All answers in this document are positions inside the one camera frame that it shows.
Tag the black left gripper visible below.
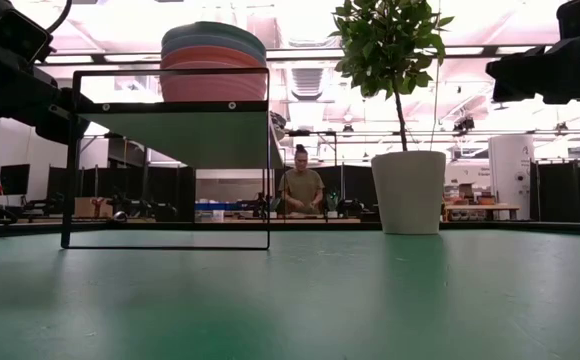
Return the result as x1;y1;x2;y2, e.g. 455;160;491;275
0;40;96;147

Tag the light pink plastic bowl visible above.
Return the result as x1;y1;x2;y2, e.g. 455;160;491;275
158;59;269;104

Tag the coral plastic bowl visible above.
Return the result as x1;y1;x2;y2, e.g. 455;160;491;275
159;44;268;69

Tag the blue plastic bowl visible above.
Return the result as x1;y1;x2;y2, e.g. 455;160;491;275
160;33;268;54

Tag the black ceiling spotlight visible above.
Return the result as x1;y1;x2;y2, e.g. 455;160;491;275
452;115;475;134

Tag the black background monitor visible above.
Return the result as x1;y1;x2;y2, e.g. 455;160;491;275
0;163;31;197

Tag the brown cardboard box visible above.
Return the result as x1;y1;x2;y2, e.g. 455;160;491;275
73;195;115;219

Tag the black partition panel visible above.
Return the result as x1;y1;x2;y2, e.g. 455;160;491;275
44;164;196;221
322;164;377;216
528;158;580;222

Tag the wooden background table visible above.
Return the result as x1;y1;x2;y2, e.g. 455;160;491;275
442;202;521;222

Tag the green leafy potted tree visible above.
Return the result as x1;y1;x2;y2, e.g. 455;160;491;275
329;0;455;153

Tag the white plant pot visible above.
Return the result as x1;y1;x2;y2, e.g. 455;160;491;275
370;149;448;236

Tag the person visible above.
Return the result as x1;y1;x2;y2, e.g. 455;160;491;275
277;143;326;217

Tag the green table mat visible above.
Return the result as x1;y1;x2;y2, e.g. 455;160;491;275
0;228;580;360

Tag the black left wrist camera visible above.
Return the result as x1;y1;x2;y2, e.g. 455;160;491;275
0;8;54;64

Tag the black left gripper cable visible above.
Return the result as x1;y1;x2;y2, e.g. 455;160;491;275
44;0;74;35

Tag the black background rig frame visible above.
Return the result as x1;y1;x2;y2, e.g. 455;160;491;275
274;128;340;169

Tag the black metal table frame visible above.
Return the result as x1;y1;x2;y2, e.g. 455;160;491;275
0;219;580;240

